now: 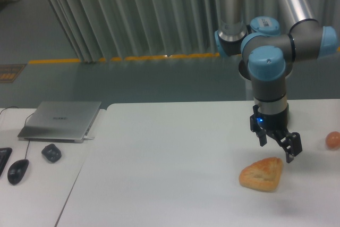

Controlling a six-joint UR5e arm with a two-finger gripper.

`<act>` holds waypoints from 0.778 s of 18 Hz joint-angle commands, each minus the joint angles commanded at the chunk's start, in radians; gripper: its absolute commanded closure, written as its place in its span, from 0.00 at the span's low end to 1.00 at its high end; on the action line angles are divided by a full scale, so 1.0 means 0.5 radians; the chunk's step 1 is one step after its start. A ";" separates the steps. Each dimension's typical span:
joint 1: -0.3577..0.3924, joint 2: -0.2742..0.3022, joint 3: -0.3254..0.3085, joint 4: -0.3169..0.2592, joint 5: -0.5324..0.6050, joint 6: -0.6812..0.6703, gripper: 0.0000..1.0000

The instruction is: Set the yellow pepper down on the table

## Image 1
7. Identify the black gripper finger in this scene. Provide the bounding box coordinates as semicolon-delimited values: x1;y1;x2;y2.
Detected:
255;128;267;147
274;130;302;163

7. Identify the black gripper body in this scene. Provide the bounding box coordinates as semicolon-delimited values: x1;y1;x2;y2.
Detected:
250;105;289;139

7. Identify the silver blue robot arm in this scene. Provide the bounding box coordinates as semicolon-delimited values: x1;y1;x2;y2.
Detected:
215;0;339;162

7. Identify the triangular golden pastry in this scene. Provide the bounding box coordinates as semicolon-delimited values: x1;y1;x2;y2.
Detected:
239;157;283;192

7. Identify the brown egg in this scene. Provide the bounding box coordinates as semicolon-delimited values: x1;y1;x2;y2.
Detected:
325;131;340;150

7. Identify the white pleated curtain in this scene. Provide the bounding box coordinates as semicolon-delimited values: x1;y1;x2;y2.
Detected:
36;0;340;63

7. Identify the closed silver laptop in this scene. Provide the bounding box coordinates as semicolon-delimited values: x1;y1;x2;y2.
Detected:
18;101;101;142

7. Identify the small black gadget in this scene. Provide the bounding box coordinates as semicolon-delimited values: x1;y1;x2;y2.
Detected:
41;144;62;163

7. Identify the black computer mouse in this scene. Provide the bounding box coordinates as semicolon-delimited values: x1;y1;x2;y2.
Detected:
7;159;29;185

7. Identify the black keyboard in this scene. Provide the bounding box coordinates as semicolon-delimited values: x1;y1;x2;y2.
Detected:
0;147;12;176

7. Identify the black mouse cable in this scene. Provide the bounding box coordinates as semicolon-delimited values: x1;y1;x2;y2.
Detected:
0;106;40;161

